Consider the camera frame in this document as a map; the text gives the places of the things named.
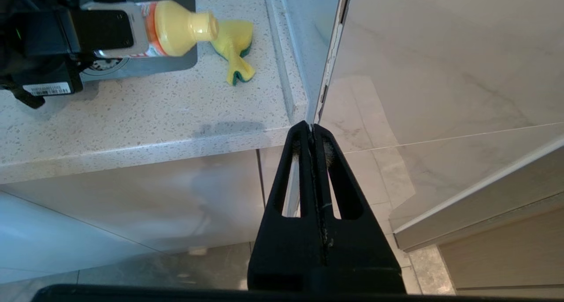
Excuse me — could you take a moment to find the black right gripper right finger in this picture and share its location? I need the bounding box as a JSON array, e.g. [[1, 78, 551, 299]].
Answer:
[[313, 124, 406, 293]]

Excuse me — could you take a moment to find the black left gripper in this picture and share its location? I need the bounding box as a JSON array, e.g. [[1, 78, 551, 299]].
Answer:
[[0, 0, 85, 110]]

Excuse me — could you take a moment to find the round metal drain strainer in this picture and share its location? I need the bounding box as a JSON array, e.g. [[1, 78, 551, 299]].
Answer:
[[83, 58, 129, 72]]

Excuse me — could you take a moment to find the yellow green sponge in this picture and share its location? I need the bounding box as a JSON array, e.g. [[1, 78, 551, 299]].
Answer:
[[210, 20, 256, 86]]

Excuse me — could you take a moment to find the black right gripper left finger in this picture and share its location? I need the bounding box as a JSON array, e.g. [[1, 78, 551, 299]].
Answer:
[[248, 120, 327, 292]]

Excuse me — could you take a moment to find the yellow-capped detergent bottle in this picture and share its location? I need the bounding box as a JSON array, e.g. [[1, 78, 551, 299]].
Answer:
[[95, 0, 219, 59]]

